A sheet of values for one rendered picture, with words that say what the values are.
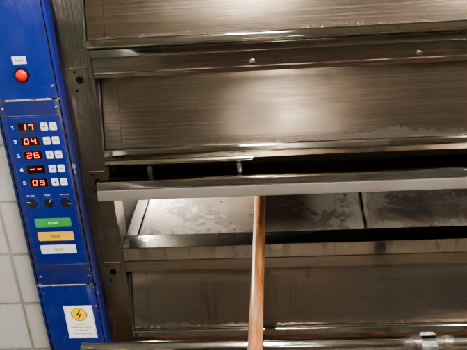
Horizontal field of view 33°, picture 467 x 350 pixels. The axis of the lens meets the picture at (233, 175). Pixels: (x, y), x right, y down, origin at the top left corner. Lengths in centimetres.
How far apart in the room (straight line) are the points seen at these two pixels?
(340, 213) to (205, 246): 37
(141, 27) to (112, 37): 7
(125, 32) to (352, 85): 51
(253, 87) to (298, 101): 11
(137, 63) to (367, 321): 87
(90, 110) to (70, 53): 14
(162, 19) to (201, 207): 62
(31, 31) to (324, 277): 93
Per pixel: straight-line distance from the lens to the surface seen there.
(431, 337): 169
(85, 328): 215
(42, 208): 197
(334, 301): 206
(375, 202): 213
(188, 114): 182
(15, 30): 180
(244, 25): 171
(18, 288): 216
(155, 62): 178
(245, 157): 174
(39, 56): 180
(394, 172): 172
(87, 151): 190
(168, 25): 173
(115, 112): 185
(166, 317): 210
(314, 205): 212
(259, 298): 173
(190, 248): 199
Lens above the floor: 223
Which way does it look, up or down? 27 degrees down
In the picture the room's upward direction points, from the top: 5 degrees counter-clockwise
